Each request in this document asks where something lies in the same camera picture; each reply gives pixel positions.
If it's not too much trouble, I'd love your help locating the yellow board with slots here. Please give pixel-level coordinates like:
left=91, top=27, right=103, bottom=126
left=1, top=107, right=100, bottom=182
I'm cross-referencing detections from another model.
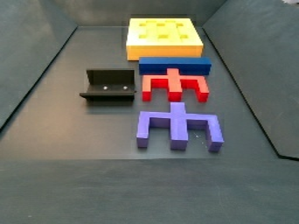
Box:
left=125, top=18, right=203, bottom=60

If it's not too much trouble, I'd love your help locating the purple fork-shaped block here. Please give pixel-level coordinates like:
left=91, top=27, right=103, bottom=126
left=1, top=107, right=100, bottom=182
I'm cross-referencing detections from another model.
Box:
left=136, top=102, right=224, bottom=152

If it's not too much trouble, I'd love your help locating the red fork-shaped block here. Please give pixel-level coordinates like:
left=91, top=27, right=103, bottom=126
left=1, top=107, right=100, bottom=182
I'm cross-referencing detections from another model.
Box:
left=141, top=68, right=209, bottom=102

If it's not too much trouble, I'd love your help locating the blue rectangular block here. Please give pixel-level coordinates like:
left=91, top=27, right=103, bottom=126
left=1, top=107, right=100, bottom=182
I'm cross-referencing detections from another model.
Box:
left=139, top=57, right=211, bottom=75

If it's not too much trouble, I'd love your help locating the black angle bracket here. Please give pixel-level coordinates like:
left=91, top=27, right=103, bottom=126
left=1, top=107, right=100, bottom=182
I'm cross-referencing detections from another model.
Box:
left=79, top=69, right=136, bottom=101

